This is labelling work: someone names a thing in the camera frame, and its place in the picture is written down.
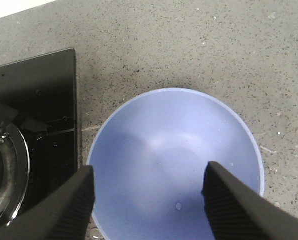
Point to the light blue bowl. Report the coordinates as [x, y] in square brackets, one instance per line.
[149, 159]

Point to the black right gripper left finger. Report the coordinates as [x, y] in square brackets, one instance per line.
[63, 215]

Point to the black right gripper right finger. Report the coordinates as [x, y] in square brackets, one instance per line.
[236, 212]

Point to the black glass gas cooktop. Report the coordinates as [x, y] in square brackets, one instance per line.
[44, 88]

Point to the black pot support grate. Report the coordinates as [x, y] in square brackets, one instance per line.
[14, 160]

